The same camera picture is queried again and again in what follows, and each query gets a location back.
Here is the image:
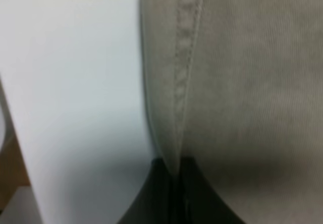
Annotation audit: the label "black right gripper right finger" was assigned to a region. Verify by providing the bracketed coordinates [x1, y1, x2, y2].
[176, 157, 244, 224]

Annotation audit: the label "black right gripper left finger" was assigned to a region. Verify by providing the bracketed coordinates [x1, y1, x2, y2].
[119, 158, 177, 224]

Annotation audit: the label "khaki jeans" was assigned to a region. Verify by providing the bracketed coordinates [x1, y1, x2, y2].
[141, 0, 322, 223]

